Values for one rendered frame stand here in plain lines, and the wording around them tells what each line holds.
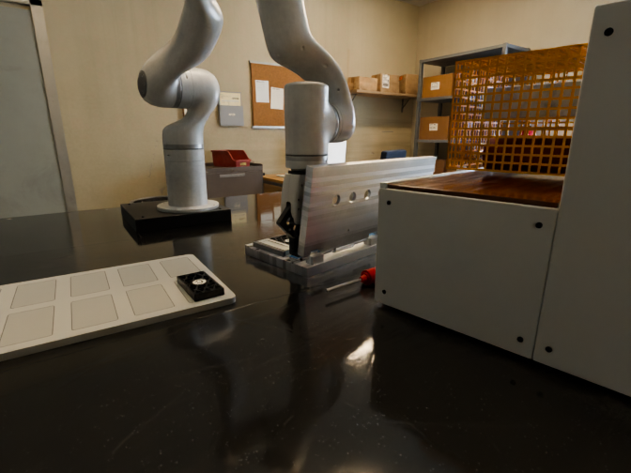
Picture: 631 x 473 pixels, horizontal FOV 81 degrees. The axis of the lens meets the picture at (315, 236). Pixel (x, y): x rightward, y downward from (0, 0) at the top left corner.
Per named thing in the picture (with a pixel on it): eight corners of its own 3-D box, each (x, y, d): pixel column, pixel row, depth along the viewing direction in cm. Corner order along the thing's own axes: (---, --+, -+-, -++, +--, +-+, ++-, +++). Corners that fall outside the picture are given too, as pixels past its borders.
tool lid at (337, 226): (430, 155, 95) (437, 157, 94) (415, 224, 102) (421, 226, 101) (306, 165, 65) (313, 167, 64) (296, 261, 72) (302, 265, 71)
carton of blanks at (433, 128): (418, 139, 463) (420, 116, 456) (430, 139, 474) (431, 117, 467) (447, 140, 429) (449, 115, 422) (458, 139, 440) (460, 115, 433)
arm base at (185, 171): (149, 205, 122) (143, 147, 117) (205, 200, 133) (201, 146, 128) (167, 215, 108) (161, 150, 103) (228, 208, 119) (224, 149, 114)
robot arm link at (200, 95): (157, 148, 116) (148, 65, 110) (211, 146, 128) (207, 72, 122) (172, 149, 107) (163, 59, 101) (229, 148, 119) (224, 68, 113)
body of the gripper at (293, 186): (312, 163, 80) (312, 214, 83) (274, 166, 73) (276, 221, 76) (338, 165, 74) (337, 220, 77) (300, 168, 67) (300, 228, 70)
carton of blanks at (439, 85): (421, 99, 452) (423, 77, 445) (432, 100, 462) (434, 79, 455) (451, 97, 418) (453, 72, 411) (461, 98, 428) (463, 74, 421)
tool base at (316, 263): (363, 222, 115) (364, 211, 114) (423, 236, 101) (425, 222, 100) (245, 253, 85) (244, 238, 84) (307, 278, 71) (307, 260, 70)
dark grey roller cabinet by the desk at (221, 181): (250, 243, 408) (245, 160, 384) (272, 254, 372) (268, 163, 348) (188, 255, 368) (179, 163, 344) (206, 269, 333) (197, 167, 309)
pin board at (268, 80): (325, 129, 435) (325, 69, 418) (326, 129, 433) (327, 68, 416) (251, 128, 383) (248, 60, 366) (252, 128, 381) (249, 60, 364)
